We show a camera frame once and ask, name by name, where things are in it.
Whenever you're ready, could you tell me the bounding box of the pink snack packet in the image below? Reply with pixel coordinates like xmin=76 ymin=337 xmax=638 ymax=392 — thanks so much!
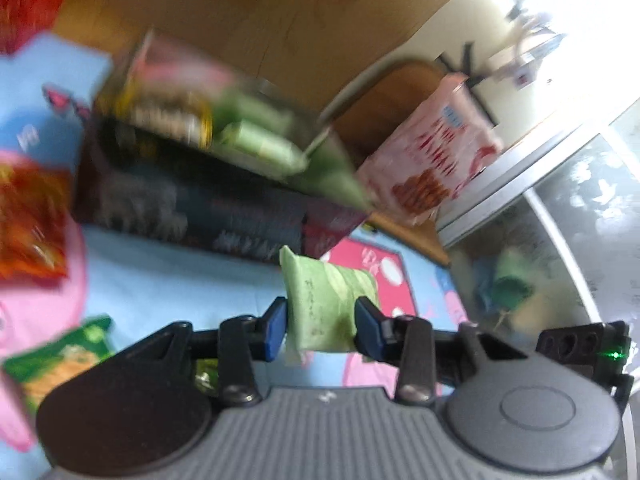
xmin=125 ymin=30 xmax=243 ymax=107

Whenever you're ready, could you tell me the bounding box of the red gift box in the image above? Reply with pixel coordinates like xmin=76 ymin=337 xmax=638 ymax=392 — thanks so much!
xmin=0 ymin=0 xmax=82 ymax=56

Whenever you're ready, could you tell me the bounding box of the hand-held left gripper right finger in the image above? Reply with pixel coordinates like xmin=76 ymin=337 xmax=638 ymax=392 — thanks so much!
xmin=354 ymin=297 xmax=527 ymax=406

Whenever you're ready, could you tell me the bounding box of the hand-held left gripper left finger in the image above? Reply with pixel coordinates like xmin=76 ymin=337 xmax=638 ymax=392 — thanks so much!
xmin=120 ymin=297 xmax=289 ymax=407

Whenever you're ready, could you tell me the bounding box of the red orange snack packet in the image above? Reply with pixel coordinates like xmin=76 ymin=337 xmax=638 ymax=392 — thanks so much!
xmin=0 ymin=162 xmax=71 ymax=281

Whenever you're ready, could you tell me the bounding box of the aluminium window frame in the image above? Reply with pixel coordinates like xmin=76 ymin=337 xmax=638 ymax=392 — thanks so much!
xmin=437 ymin=105 xmax=640 ymax=351

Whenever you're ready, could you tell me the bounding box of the green striped snack packet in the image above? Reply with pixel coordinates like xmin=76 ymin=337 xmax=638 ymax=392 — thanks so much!
xmin=2 ymin=315 xmax=115 ymax=413

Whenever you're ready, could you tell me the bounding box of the light green snack packet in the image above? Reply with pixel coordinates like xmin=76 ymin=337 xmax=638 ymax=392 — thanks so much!
xmin=278 ymin=245 xmax=377 ymax=368

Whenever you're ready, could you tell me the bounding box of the black tape cross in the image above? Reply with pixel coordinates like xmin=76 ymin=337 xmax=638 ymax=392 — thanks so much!
xmin=435 ymin=42 xmax=501 ymax=126

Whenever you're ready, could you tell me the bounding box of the brown seat cushion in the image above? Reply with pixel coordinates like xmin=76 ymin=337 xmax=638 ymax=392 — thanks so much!
xmin=320 ymin=57 xmax=497 ymax=161

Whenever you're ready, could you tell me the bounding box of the yellow black snack packet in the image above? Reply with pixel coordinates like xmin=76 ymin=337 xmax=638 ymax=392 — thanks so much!
xmin=119 ymin=94 xmax=214 ymax=150

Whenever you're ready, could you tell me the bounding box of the white wall socket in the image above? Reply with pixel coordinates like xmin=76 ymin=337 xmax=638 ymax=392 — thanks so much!
xmin=500 ymin=0 xmax=567 ymax=88

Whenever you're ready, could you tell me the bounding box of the cartoon printed bed sheet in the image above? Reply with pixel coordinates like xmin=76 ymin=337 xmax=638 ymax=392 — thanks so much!
xmin=0 ymin=32 xmax=471 ymax=456

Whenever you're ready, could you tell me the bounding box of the black cardboard box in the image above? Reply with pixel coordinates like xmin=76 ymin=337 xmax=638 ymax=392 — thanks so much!
xmin=72 ymin=77 xmax=375 ymax=266

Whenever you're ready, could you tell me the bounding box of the large pink snack bag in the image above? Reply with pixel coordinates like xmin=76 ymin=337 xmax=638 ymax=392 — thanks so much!
xmin=355 ymin=72 xmax=504 ymax=227

